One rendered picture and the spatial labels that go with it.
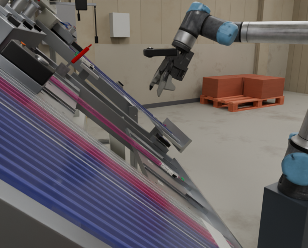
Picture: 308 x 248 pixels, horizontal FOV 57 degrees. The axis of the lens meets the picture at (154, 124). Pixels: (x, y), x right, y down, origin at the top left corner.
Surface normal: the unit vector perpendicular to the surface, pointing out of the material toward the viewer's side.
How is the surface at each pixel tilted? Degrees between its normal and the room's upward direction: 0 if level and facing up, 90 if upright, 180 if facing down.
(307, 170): 97
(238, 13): 90
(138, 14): 90
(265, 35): 110
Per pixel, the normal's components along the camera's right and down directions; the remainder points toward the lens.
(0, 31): 0.21, 0.26
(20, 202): 0.66, -0.75
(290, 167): -0.49, 0.36
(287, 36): -0.47, 0.55
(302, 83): -0.85, 0.15
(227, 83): 0.53, 0.23
